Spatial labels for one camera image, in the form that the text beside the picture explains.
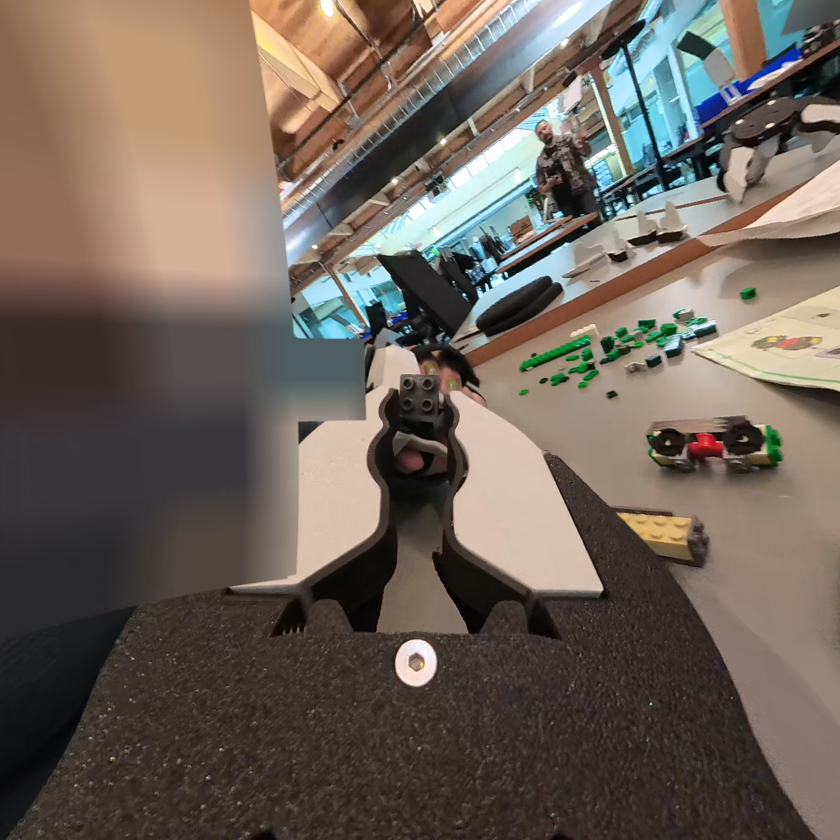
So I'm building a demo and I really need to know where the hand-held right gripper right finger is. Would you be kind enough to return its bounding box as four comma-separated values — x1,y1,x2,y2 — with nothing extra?
441,394,605,601

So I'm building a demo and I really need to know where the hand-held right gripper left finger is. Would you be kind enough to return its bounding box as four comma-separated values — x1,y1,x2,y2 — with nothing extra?
228,387,403,599

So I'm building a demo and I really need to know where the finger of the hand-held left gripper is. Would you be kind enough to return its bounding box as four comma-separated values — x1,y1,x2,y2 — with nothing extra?
365,343,422,396

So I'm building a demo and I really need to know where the black square brick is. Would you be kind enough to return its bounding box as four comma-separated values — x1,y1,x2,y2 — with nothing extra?
397,373,447,437

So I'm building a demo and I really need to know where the tan and black brick assembly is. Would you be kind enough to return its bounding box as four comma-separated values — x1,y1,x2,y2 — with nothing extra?
617,508,711,568

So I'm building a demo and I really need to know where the grey desk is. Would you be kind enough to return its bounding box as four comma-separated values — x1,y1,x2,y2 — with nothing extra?
377,157,840,840

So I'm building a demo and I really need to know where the person's left hand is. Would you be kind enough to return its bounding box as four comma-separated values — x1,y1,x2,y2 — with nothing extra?
394,346,488,476

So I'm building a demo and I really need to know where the black monitor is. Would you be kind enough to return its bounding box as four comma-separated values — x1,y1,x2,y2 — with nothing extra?
440,249,481,306
377,251,473,339

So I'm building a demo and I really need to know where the black round cushion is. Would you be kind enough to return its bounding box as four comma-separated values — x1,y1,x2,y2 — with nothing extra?
476,276,565,337

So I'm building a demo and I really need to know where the pile of green bricks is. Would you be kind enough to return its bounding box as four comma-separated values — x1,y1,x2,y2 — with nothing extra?
518,307,719,398

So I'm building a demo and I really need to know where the brick car model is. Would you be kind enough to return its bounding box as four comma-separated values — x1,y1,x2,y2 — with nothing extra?
646,415,785,475

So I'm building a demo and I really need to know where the wooden work table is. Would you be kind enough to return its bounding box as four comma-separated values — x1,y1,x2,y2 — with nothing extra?
495,213,601,277

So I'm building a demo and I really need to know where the open instruction booklet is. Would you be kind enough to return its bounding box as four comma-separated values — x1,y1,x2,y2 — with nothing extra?
692,285,840,393

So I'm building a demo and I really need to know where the person's dark clothing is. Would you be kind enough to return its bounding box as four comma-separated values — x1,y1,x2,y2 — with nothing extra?
0,604,139,840

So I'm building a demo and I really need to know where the black pole stand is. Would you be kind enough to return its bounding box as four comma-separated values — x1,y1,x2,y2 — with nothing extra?
600,18,683,194

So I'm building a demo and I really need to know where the white paper sheet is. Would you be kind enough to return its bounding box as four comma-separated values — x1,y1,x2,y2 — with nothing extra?
696,154,840,247

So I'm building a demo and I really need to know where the idle black grey gripper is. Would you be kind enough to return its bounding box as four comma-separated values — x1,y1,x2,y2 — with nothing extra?
717,97,840,204

